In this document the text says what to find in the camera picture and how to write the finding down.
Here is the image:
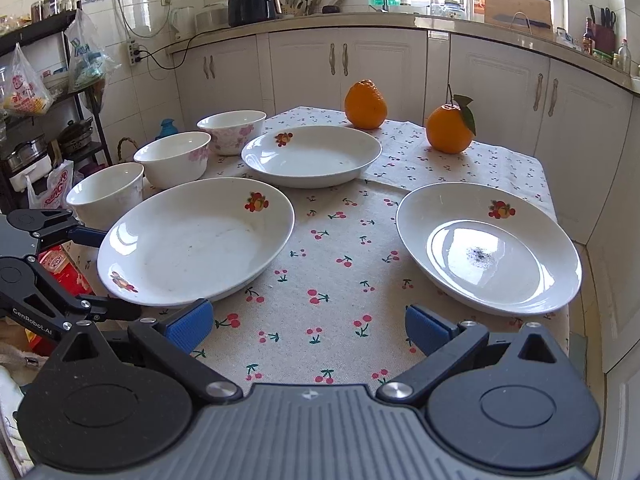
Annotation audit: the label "wicker basket handle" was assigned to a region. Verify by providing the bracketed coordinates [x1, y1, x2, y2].
[116, 137, 143, 163]

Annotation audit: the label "white bowl faint pink flowers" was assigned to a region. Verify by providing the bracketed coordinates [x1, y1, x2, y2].
[133, 131, 212, 191]

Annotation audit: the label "black air fryer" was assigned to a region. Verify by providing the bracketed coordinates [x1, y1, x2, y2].
[228, 0, 278, 27]

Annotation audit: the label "wooden cutting board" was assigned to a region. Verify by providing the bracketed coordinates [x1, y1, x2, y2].
[484, 0, 553, 28]

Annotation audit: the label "metal steamer pot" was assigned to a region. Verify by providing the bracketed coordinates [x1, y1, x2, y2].
[5, 132, 48, 171]

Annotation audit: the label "red snack box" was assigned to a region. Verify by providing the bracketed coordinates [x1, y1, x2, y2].
[37, 245, 96, 356]

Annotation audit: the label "white red-print plastic bag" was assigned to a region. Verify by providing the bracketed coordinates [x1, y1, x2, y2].
[25, 160, 75, 211]

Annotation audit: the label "black metal rack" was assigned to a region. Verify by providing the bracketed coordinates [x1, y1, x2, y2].
[0, 9, 113, 213]

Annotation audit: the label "orange fruit with leaf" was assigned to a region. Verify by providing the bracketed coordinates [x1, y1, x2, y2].
[426, 82, 477, 155]

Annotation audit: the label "white round container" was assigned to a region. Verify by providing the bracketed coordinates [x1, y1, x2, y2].
[195, 4, 230, 32]

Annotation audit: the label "white cooking appliance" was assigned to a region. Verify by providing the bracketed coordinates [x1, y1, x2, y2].
[7, 155, 52, 193]

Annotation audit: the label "white electric kettle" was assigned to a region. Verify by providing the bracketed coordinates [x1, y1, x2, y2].
[170, 6, 196, 41]

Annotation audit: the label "white bowl dense pink flowers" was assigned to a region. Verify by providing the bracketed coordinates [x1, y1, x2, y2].
[196, 110, 267, 157]

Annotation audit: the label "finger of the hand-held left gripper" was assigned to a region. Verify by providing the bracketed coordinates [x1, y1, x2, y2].
[7, 208, 109, 254]
[22, 255, 143, 323]

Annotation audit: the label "plastic bag with yellow packets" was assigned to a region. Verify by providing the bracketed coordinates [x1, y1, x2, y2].
[2, 42, 55, 117]

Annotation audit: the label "stone kitchen countertop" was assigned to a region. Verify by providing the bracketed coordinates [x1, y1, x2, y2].
[167, 10, 640, 96]

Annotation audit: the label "knife block with knives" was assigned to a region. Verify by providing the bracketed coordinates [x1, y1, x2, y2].
[589, 6, 617, 53]

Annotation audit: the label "cherry-print tablecloth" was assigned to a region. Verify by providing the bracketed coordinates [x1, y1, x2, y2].
[75, 106, 571, 401]

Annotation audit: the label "white fruit-print plate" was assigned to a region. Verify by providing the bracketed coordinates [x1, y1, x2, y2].
[96, 177, 296, 309]
[241, 125, 383, 189]
[396, 182, 583, 317]

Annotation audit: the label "black pot with lid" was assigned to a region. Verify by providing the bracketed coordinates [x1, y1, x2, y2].
[57, 117, 96, 153]

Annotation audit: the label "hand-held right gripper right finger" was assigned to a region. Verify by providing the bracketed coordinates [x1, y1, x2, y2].
[376, 304, 573, 407]

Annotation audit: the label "black power cable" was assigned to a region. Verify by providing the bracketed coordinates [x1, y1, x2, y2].
[137, 20, 261, 71]

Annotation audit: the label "plain white bowl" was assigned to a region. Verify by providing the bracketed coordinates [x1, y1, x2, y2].
[65, 162, 146, 234]

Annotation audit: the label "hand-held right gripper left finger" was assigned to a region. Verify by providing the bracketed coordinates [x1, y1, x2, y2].
[47, 299, 244, 406]

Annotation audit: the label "clear plastic bag blue print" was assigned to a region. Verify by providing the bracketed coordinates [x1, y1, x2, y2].
[65, 8, 122, 93]

